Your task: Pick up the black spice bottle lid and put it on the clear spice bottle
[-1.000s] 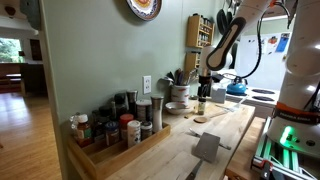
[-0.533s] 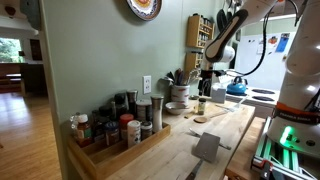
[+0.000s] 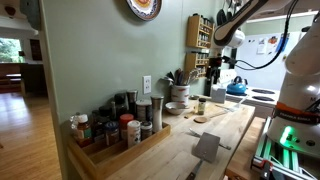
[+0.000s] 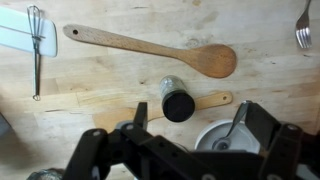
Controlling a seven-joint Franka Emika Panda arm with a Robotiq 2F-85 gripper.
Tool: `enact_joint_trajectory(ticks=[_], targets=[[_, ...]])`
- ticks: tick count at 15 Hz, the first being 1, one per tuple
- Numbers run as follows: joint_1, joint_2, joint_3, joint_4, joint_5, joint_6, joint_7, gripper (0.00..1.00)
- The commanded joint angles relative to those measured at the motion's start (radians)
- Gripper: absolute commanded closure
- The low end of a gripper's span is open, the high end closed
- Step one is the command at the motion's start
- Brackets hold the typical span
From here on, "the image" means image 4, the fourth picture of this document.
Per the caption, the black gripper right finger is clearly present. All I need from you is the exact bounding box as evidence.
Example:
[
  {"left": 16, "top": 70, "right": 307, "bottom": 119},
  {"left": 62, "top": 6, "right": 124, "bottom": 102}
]
[{"left": 244, "top": 101, "right": 305, "bottom": 180}]

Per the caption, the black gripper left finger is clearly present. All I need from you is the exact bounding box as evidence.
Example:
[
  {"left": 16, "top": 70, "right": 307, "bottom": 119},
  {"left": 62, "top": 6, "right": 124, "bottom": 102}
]
[{"left": 62, "top": 101, "right": 161, "bottom": 180}]

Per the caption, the black spice bottle lid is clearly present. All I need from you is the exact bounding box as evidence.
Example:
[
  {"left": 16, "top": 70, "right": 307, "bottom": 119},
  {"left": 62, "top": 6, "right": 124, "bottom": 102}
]
[{"left": 162, "top": 91, "right": 196, "bottom": 123}]

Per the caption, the clear glass spice bottle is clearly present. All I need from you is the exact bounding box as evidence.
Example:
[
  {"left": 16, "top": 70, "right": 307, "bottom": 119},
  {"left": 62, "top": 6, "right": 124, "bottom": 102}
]
[{"left": 159, "top": 75, "right": 188, "bottom": 101}]

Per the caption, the white ceramic bowl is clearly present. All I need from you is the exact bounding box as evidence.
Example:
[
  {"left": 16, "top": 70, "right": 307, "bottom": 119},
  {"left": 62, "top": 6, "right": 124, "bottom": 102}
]
[{"left": 194, "top": 119, "right": 262, "bottom": 154}]

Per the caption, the small round metal strainer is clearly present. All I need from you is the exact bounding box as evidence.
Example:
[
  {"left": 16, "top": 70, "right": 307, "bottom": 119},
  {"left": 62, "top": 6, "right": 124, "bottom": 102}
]
[{"left": 26, "top": 167, "right": 65, "bottom": 180}]

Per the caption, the metal spoon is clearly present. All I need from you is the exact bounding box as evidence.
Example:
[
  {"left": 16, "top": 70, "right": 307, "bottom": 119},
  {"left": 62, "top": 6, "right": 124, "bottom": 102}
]
[{"left": 211, "top": 99, "right": 252, "bottom": 151}]

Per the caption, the small flat wooden spatula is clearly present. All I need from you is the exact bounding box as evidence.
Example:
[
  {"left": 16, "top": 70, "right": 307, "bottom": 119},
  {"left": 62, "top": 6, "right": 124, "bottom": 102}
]
[{"left": 92, "top": 91, "right": 234, "bottom": 134}]

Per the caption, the large wooden spoon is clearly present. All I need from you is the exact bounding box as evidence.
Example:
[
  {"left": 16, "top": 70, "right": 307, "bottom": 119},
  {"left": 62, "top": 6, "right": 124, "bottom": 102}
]
[{"left": 62, "top": 23, "right": 238, "bottom": 79}]

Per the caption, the white plastic spatula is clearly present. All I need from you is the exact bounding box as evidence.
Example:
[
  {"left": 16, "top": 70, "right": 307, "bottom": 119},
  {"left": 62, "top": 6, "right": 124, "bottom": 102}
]
[{"left": 0, "top": 5, "right": 58, "bottom": 58}]

